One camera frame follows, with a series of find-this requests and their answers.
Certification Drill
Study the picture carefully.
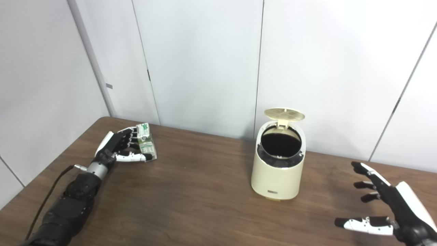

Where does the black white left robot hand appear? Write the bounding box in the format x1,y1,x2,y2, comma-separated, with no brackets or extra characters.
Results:
95,127,153,168

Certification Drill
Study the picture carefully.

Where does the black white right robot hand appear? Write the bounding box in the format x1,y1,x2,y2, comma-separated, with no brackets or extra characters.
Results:
335,162,437,246

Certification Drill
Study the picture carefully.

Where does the green white milk carton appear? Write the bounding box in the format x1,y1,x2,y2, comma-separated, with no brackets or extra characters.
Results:
136,123,158,160

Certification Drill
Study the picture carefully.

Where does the cream-colored round bin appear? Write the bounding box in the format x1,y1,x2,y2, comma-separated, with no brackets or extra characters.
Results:
251,120,306,201

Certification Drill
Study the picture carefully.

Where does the cream round bin lid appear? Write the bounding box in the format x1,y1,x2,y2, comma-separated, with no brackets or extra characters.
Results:
265,108,305,128

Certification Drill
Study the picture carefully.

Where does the gray wall corner trim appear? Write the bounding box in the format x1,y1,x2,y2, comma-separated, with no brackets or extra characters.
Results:
67,0,116,118

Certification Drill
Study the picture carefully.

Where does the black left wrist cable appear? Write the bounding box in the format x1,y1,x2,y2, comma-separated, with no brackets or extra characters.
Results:
26,164,87,240

